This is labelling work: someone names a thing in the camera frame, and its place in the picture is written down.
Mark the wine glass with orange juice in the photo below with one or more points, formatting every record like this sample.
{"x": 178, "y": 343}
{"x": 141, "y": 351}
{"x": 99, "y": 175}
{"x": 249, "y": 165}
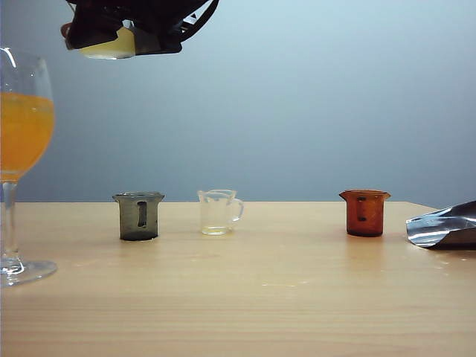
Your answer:
{"x": 22, "y": 126}

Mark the amber measuring cup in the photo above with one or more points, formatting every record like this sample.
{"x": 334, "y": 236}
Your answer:
{"x": 372, "y": 219}

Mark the dark grey measuring cup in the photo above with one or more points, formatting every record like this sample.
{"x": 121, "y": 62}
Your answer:
{"x": 130, "y": 219}

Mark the silver foil bag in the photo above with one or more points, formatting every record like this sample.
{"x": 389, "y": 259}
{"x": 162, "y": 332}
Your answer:
{"x": 446, "y": 227}

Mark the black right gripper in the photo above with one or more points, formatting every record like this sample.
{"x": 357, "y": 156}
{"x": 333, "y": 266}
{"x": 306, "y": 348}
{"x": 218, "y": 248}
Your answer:
{"x": 141, "y": 11}

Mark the clear measuring cup brown spot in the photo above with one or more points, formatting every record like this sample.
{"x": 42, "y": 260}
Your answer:
{"x": 111, "y": 50}

